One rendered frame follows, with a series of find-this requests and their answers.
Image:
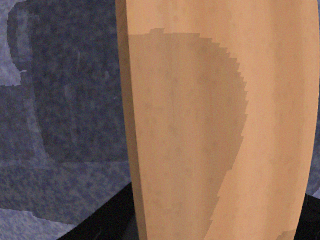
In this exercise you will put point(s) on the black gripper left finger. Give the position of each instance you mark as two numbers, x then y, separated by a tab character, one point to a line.
116	220

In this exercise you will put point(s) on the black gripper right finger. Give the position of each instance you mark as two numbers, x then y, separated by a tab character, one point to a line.
309	220

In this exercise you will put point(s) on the light brown wooden board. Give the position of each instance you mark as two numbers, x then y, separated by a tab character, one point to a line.
220	108

